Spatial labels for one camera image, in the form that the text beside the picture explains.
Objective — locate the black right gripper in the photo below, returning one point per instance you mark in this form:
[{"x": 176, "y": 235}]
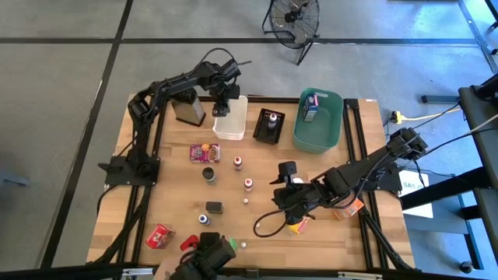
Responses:
[{"x": 301, "y": 200}]

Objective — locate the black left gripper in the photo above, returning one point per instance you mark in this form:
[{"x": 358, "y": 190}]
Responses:
[{"x": 225, "y": 93}]

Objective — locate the red food colouring bottle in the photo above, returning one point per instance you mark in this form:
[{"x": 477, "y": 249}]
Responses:
[
  {"x": 248, "y": 184},
  {"x": 237, "y": 162}
]

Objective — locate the small yellow box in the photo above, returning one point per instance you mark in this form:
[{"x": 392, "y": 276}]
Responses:
[{"x": 300, "y": 228}]

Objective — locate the blue and pink carton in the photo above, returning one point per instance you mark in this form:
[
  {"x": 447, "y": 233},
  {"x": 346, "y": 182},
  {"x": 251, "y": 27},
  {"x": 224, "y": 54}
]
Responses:
[{"x": 310, "y": 109}]

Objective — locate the red snack box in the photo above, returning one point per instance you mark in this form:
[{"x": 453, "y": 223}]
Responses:
[{"x": 159, "y": 236}]

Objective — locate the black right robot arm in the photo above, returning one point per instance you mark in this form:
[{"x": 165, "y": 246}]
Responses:
[{"x": 362, "y": 167}]

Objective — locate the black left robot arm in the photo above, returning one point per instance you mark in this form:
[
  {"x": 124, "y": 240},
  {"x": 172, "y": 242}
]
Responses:
[{"x": 179, "y": 80}]

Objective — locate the white-lidded spice jar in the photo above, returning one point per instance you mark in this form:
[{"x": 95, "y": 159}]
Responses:
[{"x": 298, "y": 180}]

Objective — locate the white plastic bin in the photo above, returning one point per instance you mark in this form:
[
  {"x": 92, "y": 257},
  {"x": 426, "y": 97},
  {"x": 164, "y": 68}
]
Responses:
[{"x": 233, "y": 124}]

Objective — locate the small black plastic basket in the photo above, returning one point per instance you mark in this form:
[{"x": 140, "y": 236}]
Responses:
[{"x": 262, "y": 130}]

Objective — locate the pink snack box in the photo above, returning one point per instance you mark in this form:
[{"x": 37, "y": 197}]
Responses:
[{"x": 205, "y": 152}]

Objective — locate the small orange box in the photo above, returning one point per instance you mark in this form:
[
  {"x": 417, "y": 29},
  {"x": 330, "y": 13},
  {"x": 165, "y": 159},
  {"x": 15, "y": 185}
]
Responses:
[{"x": 350, "y": 212}]

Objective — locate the teal plastic bin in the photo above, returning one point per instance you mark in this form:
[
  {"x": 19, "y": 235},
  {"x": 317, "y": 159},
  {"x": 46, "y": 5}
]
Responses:
[{"x": 323, "y": 128}]

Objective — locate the small blue-capped bottle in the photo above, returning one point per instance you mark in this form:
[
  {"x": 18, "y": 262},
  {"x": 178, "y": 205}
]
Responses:
[{"x": 204, "y": 219}]

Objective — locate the black handheld device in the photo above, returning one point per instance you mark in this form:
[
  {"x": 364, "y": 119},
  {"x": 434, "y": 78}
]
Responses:
[{"x": 210, "y": 254}]

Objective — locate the black floor fan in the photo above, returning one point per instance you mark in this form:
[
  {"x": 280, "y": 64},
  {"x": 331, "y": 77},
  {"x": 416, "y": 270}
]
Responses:
[{"x": 294, "y": 16}]

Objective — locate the small red plastic container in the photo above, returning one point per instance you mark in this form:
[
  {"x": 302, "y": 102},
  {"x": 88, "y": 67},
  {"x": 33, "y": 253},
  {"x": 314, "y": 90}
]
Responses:
[{"x": 186, "y": 243}]

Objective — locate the white printed paper sheet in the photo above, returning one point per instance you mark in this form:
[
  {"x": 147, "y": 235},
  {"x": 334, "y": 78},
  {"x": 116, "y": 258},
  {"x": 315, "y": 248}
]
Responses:
[{"x": 412, "y": 180}]

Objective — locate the yellow power plug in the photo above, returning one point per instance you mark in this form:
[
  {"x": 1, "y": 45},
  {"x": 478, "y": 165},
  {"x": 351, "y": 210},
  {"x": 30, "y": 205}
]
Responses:
[{"x": 396, "y": 116}]

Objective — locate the person's hand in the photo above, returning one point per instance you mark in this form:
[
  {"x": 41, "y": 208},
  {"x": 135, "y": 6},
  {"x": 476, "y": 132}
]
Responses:
[{"x": 165, "y": 270}]

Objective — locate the dark metal floor bar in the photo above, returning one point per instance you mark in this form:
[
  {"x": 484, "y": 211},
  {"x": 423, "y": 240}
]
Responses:
[{"x": 439, "y": 99}]

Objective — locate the black caster wheel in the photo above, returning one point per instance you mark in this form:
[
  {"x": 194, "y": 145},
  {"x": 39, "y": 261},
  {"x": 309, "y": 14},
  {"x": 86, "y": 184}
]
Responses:
[{"x": 466, "y": 267}]

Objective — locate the black neighbouring workstation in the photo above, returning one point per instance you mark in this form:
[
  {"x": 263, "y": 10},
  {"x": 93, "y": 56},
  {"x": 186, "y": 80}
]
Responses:
[{"x": 476, "y": 105}]

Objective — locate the black crossbar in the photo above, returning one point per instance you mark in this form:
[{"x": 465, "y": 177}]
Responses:
[{"x": 78, "y": 274}]

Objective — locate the silver metal bracket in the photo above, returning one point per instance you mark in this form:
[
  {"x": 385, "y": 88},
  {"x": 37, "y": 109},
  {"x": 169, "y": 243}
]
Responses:
[
  {"x": 136, "y": 271},
  {"x": 360, "y": 275}
]

